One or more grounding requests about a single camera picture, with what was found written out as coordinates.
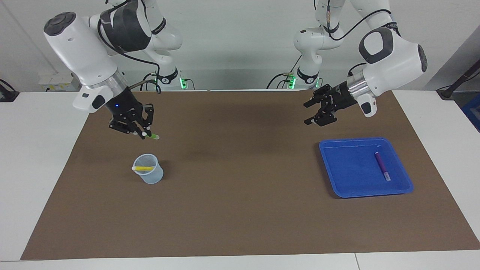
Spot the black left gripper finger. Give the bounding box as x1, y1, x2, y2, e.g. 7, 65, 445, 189
304, 110, 338, 126
303, 84, 333, 109

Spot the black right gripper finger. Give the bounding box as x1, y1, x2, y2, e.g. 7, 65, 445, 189
109, 120, 147, 140
142, 104, 155, 132

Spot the purple pen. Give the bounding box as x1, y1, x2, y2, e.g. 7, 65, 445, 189
374, 151, 391, 182

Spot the blue plastic tray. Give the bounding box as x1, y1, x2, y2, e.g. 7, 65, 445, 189
319, 137, 414, 198

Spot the translucent plastic cup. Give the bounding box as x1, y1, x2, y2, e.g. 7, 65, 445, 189
132, 154, 164, 185

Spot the white power socket box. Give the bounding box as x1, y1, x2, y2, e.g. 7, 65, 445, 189
38, 73, 77, 92

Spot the brown table mat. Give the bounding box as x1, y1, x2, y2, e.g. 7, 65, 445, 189
21, 89, 480, 260

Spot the black desk clamp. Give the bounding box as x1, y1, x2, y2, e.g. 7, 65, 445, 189
0, 79, 20, 102

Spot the black stand pole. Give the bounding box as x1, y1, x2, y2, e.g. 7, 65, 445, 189
437, 60, 480, 100

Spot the blue crate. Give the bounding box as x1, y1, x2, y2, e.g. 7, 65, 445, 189
460, 93, 480, 132

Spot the black base cable bundle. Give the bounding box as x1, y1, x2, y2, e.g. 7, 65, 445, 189
266, 55, 302, 90

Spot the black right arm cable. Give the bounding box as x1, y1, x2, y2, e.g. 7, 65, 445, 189
97, 0, 162, 94

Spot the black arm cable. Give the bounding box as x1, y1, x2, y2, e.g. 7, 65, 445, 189
325, 0, 402, 75
97, 0, 162, 94

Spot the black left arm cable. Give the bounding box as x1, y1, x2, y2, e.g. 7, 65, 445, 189
325, 0, 402, 75

